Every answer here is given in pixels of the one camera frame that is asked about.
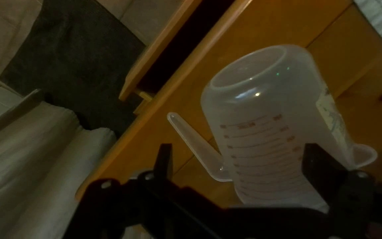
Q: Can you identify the translucent plastic measuring jar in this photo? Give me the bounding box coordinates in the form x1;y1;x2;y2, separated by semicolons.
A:
166;43;379;209

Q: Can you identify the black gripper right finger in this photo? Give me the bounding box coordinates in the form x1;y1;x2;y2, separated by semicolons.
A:
300;141;382;239

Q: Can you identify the wooden dresser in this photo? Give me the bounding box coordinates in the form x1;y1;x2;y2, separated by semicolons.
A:
74;0;382;239

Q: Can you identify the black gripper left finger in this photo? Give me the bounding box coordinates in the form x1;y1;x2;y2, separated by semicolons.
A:
62;141;245;239

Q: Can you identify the open wooden drawer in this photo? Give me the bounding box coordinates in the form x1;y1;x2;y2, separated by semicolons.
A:
118;0;254;116

